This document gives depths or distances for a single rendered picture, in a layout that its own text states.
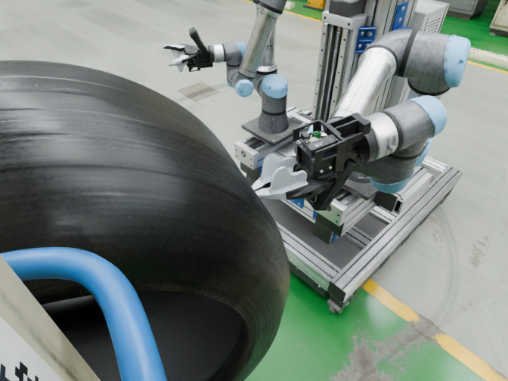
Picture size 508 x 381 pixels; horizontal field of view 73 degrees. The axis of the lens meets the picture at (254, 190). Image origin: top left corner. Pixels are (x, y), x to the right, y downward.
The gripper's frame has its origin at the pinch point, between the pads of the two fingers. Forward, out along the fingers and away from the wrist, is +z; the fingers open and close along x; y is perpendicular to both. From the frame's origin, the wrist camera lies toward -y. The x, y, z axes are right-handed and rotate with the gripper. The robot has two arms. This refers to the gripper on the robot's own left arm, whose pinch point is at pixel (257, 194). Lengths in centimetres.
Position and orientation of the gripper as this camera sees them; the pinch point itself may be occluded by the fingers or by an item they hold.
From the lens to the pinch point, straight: 55.2
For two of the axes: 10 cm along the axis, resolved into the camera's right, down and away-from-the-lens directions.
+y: -1.1, -7.0, -7.0
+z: -9.0, 3.7, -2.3
